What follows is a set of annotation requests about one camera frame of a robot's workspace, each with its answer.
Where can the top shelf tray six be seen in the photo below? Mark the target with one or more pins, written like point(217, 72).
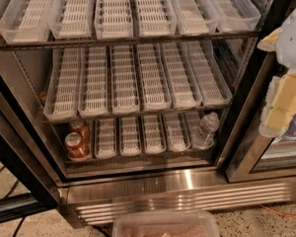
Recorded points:
point(236, 15)

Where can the glass fridge door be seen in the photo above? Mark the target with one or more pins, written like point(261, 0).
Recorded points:
point(250, 155)

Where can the top shelf tray five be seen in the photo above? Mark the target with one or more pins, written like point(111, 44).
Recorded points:
point(195, 17)

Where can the shelf tray one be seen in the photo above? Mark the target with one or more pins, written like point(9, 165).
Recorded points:
point(62, 95)
point(89, 142)
point(26, 21)

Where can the top shelf tray three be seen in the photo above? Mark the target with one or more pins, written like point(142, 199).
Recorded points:
point(113, 19)

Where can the bottom shelf tray four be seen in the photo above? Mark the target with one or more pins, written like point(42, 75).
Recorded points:
point(154, 140)

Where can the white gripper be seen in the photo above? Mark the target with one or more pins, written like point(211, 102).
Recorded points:
point(292, 46)

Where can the middle shelf tray two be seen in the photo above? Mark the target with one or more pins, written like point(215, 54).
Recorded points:
point(93, 92)

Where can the shelf tray three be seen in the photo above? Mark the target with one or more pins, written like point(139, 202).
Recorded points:
point(130, 144)
point(113, 19)
point(124, 89)

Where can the shelf tray two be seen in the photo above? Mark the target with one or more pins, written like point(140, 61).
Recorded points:
point(71, 19)
point(93, 92)
point(105, 138)

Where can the bottom shelf tray two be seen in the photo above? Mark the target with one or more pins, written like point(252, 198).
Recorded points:
point(105, 138)

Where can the middle shelf tray one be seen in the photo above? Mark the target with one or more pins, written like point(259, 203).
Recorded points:
point(62, 95)

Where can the middle shelf tray four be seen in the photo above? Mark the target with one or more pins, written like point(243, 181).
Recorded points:
point(154, 84)

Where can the rear red soda can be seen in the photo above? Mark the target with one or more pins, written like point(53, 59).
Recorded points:
point(80, 126)

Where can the red soda can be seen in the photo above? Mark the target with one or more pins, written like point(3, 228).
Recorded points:
point(78, 149)
point(80, 126)

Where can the middle shelf tray three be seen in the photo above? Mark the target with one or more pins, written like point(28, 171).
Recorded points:
point(124, 89)

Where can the top shelf tray one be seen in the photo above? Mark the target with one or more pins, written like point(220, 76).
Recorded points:
point(26, 21)

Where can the bottom shelf tray one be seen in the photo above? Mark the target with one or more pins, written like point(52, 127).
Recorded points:
point(89, 142)

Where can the bottom shelf tray six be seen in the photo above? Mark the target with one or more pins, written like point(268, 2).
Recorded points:
point(192, 120)

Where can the top shelf tray four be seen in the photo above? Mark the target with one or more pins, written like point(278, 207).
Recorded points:
point(156, 18)

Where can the shelf tray six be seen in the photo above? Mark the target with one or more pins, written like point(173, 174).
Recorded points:
point(192, 120)
point(210, 80)
point(236, 15)

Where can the shelf tray five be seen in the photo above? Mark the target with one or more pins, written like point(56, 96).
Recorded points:
point(195, 17)
point(176, 132)
point(183, 89)

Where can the middle shelf tray five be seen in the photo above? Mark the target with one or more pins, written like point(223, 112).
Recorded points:
point(183, 89)

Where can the front red soda can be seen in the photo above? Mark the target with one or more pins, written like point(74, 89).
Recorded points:
point(78, 149)

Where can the bottom shelf tray three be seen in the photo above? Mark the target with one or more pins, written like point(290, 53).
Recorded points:
point(130, 144)

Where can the bottom shelf tray five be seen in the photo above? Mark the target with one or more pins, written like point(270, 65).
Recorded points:
point(176, 132)

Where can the clear plastic water bottle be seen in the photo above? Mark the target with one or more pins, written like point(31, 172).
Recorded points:
point(204, 135)

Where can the clear plastic food container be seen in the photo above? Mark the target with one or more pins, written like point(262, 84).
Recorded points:
point(166, 224)

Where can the top shelf tray two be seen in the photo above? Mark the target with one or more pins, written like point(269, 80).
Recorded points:
point(71, 19)

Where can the stainless steel fridge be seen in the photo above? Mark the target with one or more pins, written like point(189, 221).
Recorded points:
point(98, 191)

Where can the shelf tray four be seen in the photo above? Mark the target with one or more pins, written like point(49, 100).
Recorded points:
point(154, 84)
point(154, 140)
point(156, 18)

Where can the middle shelf tray six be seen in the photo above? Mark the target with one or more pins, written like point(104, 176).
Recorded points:
point(210, 80)

